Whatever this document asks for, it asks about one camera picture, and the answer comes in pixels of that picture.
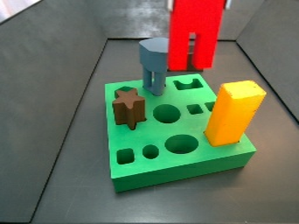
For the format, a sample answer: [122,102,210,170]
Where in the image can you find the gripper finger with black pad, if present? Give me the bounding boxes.
[167,0,174,11]

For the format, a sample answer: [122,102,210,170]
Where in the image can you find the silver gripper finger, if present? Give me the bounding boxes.
[226,0,233,9]

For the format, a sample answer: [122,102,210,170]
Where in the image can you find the red double-square block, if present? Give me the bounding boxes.
[169,0,226,71]

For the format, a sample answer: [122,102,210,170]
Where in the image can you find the blue-grey double-round block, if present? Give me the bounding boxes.
[139,38,169,96]

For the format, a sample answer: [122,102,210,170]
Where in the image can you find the yellow rectangular block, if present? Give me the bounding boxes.
[205,80,268,146]

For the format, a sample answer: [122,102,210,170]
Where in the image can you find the brown star block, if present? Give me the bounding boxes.
[113,87,146,130]

